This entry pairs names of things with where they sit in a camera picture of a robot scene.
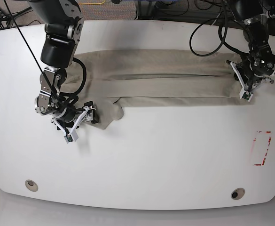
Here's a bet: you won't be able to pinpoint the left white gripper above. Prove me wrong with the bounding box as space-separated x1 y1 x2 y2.
225 60 274 93

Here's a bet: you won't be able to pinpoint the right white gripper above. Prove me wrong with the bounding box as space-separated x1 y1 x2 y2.
51 101 99 136

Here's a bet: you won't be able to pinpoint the beige T-shirt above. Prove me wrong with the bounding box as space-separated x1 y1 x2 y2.
62 49 248 129

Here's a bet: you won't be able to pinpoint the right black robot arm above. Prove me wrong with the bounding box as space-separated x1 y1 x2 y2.
28 0 99 143

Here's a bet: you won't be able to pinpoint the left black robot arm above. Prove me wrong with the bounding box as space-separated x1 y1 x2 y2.
227 0 275 99

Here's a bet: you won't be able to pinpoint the red tape rectangle marking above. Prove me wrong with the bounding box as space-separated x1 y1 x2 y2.
251 131 272 166

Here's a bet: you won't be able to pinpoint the black tripod stand legs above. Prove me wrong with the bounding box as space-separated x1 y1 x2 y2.
0 7 33 30

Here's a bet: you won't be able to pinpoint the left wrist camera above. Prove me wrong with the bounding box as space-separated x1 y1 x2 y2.
239 89 253 102

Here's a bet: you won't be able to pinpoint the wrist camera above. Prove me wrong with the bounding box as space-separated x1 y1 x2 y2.
64 131 79 143
239 89 253 102

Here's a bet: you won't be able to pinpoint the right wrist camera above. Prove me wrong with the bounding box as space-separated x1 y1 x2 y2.
64 131 79 143

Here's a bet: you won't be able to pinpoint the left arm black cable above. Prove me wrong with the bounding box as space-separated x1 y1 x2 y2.
189 0 248 57

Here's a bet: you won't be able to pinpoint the left table cable grommet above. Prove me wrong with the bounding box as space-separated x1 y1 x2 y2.
25 180 38 192

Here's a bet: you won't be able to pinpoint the table cable grommet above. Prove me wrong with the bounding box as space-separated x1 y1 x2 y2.
25 180 38 192
231 188 245 200

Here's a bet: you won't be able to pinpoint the right table cable grommet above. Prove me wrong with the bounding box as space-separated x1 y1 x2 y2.
231 188 245 200

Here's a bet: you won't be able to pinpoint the yellow floor cable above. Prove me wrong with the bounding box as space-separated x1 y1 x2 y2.
80 0 107 7

